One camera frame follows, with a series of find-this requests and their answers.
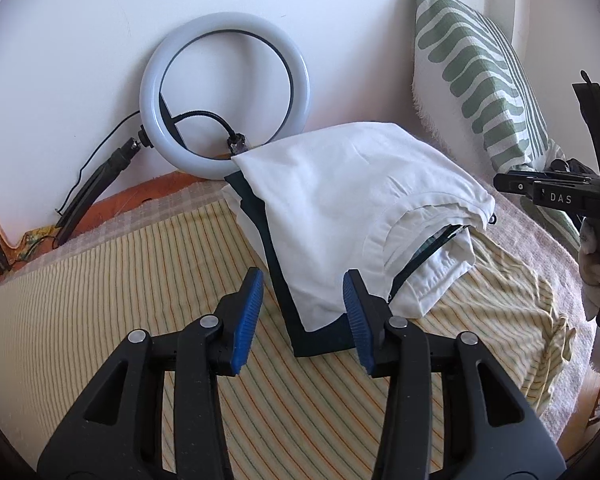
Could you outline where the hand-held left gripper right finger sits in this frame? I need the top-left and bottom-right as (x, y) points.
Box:
(342, 269), (567, 480)

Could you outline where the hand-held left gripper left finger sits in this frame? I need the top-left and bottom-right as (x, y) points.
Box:
(37, 267), (266, 480)

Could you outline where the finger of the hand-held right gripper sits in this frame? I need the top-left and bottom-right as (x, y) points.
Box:
(493, 171), (548, 195)

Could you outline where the white shirt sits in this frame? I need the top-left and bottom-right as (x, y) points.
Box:
(230, 121), (497, 333)

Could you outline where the person's right hand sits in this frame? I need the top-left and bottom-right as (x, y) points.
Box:
(577, 216), (600, 322)

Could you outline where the dark navy garment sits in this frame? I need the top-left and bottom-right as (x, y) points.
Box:
(223, 170), (354, 359)

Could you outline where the pale plaid bed sheet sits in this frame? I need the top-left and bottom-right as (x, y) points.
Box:
(0, 180), (600, 442)

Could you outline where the white zippered garment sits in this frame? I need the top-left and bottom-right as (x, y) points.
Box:
(386, 224), (477, 319)

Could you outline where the green patterned pillow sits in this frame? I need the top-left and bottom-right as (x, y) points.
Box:
(411, 0), (587, 257)

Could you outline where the yellow striped blanket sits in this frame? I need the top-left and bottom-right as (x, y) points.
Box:
(0, 180), (574, 480)

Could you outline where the black ring light stand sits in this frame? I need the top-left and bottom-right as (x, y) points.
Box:
(54, 111), (149, 250)

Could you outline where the white ring light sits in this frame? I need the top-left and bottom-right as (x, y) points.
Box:
(139, 11), (311, 181)

